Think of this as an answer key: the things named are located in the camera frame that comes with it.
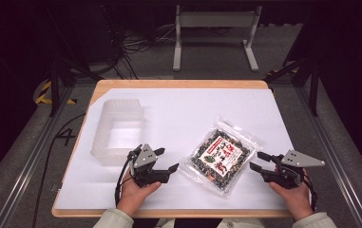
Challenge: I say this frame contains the clear snack packet red label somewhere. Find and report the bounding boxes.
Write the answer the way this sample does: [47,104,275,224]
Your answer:
[179,117,264,199]

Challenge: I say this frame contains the aluminium floor rail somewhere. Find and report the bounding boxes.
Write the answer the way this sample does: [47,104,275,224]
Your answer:
[295,85,362,228]
[0,85,75,228]

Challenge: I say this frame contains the black metal stand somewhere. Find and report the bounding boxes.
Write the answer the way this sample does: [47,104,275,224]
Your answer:
[263,57,321,118]
[48,56,105,118]

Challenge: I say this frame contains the white metal stand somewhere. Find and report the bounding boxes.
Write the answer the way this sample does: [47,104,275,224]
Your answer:
[172,4,264,73]

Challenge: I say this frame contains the left hand-held gripper black cable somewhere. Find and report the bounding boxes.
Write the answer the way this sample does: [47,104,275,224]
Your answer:
[114,157,133,207]

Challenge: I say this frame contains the hand-held gripper black cable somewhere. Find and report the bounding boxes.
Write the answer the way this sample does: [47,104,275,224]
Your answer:
[114,157,133,207]
[301,172,319,213]

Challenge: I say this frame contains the person's right hand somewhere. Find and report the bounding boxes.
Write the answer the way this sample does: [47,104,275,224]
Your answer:
[268,169,314,222]

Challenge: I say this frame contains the wooden table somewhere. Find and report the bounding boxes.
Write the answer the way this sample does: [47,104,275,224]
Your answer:
[51,79,295,219]

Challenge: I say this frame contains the person's left hand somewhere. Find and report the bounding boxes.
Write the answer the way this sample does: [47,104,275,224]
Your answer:
[116,176,162,219]

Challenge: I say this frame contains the right hand-held gripper black cable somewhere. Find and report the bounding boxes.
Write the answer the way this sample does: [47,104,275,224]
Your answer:
[301,172,319,213]

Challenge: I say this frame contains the person's light jacket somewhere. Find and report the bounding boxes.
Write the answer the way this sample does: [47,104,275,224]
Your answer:
[154,218,267,228]

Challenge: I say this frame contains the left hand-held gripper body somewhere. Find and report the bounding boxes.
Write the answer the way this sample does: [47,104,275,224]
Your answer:
[126,143,171,189]

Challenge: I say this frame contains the yellow black hazard tape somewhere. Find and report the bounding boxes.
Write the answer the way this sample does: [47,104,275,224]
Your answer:
[34,80,77,105]

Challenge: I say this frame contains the tangle of black cables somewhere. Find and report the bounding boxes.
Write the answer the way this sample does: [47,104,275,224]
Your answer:
[104,22,177,81]

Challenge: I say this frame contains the translucent plastic container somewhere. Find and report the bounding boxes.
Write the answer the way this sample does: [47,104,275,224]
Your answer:
[89,98,145,167]

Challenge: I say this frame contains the white paper sheet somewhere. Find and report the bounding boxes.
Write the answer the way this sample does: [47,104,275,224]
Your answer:
[54,87,295,211]

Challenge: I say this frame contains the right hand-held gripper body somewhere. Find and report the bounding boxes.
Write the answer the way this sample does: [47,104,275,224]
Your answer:
[262,149,326,191]

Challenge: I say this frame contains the black floor cable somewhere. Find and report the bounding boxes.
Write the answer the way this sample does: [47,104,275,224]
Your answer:
[30,112,87,228]

